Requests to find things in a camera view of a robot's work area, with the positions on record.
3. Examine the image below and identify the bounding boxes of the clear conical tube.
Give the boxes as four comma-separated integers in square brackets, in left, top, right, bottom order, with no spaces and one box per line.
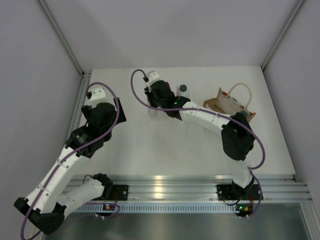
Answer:
[147,106,158,117]

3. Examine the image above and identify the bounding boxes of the white bottle grey cap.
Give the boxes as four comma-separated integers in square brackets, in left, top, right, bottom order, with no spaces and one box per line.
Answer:
[176,84,190,98]

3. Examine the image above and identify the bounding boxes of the jute watermelon canvas bag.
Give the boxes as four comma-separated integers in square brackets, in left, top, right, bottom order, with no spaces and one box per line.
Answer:
[203,82,257,122]

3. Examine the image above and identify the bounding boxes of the clear square bottle black label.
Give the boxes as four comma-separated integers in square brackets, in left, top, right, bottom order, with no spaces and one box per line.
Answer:
[240,110,251,119]

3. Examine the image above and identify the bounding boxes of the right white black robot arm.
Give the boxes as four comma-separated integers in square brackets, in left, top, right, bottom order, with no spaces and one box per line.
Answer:
[143,77,255,200]

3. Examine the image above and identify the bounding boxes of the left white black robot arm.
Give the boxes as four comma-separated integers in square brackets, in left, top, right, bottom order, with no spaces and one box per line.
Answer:
[14,98,127,235]

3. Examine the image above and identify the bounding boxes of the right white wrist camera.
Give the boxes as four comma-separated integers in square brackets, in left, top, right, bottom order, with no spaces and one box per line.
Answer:
[143,70,161,87]

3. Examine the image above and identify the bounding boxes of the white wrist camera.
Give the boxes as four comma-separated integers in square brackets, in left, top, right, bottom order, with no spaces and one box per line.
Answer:
[86,86,107,104]
[143,70,161,87]

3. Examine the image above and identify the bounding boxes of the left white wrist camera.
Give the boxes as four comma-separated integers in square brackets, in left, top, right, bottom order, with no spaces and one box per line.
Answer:
[86,86,107,104]

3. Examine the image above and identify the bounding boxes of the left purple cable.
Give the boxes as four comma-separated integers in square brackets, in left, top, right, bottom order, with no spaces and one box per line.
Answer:
[20,82,120,238]

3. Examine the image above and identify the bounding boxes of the purple cable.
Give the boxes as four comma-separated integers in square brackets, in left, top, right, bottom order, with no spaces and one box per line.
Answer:
[20,82,120,238]
[131,69,266,216]

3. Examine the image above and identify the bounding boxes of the left aluminium frame post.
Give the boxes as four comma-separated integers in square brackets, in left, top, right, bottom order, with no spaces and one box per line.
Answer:
[35,0,92,79]

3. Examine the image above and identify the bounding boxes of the aluminium frame post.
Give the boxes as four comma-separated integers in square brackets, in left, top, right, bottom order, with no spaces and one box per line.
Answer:
[35,0,92,79]
[260,0,307,72]

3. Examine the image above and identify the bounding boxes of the aluminium mounting rail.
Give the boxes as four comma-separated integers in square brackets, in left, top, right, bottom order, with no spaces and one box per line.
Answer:
[67,174,312,204]

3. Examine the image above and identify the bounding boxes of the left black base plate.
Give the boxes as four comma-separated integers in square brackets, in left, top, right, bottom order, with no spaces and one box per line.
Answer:
[108,184,129,202]

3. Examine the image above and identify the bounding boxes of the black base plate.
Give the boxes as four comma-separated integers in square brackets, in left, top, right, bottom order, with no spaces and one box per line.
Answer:
[216,184,264,201]
[108,184,129,202]

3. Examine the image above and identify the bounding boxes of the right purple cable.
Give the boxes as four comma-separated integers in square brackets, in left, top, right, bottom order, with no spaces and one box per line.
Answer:
[131,69,266,216]

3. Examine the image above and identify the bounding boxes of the slotted cable duct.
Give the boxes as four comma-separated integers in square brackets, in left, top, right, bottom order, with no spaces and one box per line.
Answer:
[73,202,239,214]

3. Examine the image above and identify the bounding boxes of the right aluminium frame post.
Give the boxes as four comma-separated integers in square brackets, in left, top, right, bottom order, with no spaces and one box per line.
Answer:
[260,0,307,72]

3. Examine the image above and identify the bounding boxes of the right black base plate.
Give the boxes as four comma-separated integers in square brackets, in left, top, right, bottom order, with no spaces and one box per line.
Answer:
[216,184,264,201]

